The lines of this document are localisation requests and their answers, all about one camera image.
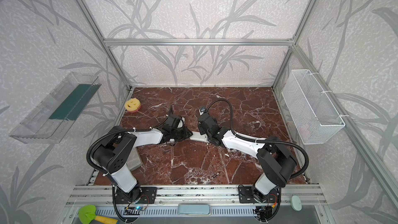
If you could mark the grey rectangular sponge block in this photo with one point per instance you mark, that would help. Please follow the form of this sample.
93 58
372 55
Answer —
134 160

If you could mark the pale green round soap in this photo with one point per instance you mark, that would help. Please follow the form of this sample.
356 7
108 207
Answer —
296 203

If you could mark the pink item in basket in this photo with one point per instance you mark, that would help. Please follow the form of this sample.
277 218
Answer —
304 131

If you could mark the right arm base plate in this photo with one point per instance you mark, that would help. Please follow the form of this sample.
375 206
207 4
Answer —
247 194

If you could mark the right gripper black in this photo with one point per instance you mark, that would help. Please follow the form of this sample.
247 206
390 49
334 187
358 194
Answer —
204 130

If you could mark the green yellow scoop brush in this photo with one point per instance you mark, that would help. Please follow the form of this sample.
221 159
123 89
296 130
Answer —
87 214

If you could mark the pale green rectangular tray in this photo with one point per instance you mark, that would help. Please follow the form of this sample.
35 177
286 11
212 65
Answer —
194 209

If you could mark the yellow smiley sponge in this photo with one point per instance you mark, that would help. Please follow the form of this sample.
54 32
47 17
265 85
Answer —
132 105

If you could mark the white wire mesh basket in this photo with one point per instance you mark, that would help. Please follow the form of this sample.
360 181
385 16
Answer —
308 103

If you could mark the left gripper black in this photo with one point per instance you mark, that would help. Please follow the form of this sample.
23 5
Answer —
181 134

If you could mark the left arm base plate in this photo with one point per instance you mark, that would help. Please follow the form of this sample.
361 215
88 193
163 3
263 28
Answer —
144 195

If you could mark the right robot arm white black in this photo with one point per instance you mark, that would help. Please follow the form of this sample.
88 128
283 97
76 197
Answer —
275 158

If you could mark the clear plastic wall shelf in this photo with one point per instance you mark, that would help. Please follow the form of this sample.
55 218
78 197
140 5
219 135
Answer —
49 122

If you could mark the white remote control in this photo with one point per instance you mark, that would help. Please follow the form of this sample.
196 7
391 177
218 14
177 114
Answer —
196 136

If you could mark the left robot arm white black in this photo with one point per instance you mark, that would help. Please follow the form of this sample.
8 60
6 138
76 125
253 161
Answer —
110 152

